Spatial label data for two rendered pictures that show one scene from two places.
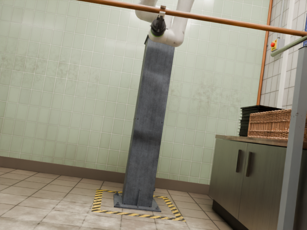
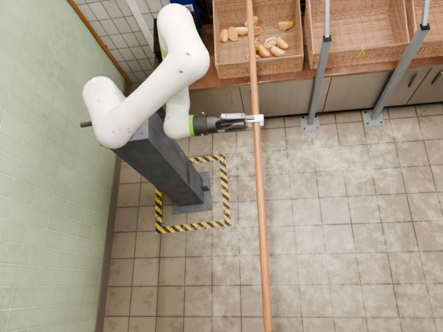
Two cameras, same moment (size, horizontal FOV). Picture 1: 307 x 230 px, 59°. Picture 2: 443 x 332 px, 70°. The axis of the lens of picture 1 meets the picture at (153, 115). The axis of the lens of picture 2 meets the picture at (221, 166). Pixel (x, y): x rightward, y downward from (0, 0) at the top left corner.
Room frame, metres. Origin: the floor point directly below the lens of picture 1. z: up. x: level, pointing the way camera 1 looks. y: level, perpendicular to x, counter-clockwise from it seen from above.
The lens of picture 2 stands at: (1.33, 0.68, 2.37)
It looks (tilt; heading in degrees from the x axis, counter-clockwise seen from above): 67 degrees down; 297
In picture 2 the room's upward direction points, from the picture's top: 25 degrees counter-clockwise
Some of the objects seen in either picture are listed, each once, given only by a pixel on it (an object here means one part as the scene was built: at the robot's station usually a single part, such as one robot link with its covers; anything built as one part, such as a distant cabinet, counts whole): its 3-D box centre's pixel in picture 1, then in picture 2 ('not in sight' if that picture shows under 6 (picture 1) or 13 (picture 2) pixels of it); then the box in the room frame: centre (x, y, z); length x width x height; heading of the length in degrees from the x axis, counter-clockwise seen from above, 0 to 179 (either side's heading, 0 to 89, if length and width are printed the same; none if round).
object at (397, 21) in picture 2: not in sight; (353, 20); (0.87, -0.90, 0.72); 0.56 x 0.49 x 0.28; 4
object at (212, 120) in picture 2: (159, 22); (218, 123); (1.58, 0.05, 1.17); 0.09 x 0.07 x 0.08; 4
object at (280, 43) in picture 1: (277, 45); not in sight; (2.41, -1.01, 1.46); 0.10 x 0.07 x 0.10; 4
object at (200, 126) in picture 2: (158, 27); (202, 124); (1.65, 0.05, 1.17); 0.12 x 0.06 x 0.09; 94
